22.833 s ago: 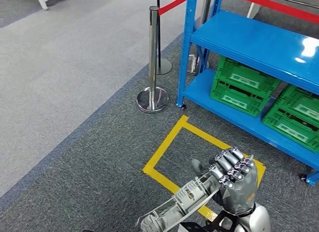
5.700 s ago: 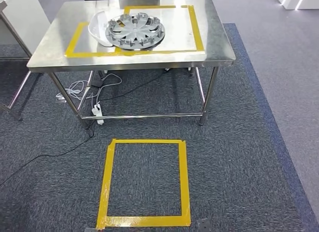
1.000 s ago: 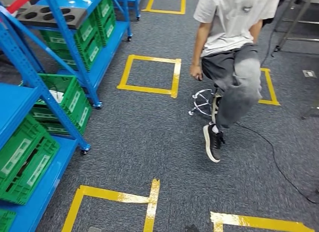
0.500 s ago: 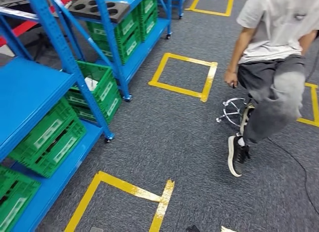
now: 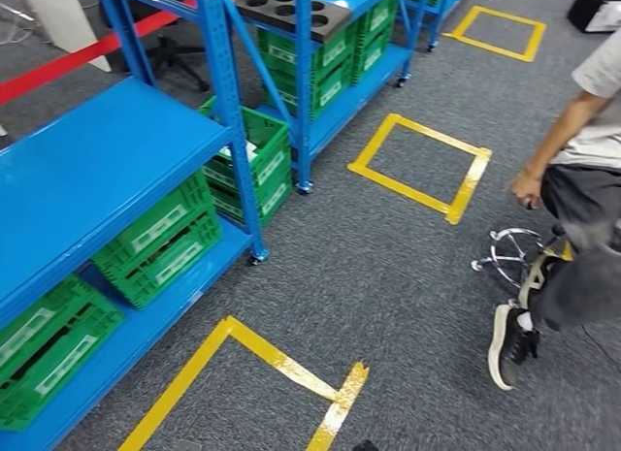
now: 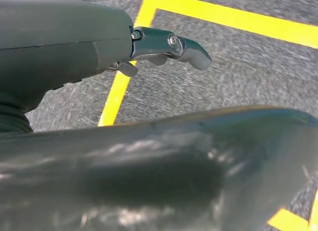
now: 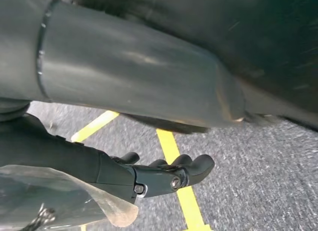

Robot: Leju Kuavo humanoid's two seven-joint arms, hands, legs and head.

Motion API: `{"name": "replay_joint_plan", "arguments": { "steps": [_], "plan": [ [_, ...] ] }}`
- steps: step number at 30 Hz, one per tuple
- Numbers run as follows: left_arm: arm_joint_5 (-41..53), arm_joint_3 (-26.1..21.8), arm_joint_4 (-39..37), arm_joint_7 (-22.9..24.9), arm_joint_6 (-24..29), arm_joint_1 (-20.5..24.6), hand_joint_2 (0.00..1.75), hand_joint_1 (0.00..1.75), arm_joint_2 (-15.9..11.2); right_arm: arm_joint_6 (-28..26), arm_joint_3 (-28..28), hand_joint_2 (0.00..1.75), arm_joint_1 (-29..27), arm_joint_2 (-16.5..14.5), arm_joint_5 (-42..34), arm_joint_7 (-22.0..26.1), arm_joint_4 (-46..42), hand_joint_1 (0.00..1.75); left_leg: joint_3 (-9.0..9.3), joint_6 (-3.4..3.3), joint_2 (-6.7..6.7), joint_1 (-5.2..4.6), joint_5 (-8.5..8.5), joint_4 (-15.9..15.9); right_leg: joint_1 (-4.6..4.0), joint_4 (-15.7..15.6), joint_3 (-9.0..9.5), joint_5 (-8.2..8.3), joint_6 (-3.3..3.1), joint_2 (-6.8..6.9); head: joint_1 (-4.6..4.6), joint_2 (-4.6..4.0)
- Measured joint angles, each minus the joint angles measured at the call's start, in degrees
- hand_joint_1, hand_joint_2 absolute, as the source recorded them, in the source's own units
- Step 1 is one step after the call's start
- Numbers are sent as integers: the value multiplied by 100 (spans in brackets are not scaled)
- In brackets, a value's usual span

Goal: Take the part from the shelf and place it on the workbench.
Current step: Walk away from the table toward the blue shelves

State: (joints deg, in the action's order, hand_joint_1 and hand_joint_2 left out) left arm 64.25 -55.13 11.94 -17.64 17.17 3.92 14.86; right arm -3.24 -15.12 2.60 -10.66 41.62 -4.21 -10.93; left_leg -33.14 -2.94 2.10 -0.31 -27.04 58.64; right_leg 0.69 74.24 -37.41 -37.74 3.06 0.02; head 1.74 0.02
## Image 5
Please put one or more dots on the chrome stool base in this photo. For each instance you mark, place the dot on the chrome stool base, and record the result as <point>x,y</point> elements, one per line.
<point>499,260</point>

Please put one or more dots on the green open plastic crate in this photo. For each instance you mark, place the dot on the green open plastic crate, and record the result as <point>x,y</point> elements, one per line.
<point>271,130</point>

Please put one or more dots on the person's forearm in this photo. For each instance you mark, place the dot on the person's forearm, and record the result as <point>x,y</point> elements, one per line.
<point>567,130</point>

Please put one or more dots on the black tray with round holes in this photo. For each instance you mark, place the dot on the black tray with round holes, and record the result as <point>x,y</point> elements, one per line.
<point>339,17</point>

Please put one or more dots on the black robot foot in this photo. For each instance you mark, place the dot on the black robot foot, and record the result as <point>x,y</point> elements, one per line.
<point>365,446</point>

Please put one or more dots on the person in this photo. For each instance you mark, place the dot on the person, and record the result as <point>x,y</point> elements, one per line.
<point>582,204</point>

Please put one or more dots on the black office chair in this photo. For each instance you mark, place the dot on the black office chair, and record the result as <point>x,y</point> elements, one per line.
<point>167,50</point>

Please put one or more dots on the person's hand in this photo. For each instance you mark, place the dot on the person's hand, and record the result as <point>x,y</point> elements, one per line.
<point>526,188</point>

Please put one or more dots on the long red barrier belt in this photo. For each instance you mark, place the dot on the long red barrier belt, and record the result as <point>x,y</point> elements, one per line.
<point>72,62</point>

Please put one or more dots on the black shoe white sole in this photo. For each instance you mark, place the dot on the black shoe white sole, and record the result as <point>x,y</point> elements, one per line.
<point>507,345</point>

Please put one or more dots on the yellow floor tape square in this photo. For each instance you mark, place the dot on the yellow floor tape square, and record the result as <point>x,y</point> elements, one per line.
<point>532,42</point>
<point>465,191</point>
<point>271,353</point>

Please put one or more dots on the white paper sheet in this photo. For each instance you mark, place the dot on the white paper sheet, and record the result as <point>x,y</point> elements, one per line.
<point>250,151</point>

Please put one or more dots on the white office desk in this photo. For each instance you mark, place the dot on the white office desk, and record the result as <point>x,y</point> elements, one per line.
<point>58,17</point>

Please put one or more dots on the black and white equipment box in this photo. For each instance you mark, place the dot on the black and white equipment box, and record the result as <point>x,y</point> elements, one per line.
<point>582,11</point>

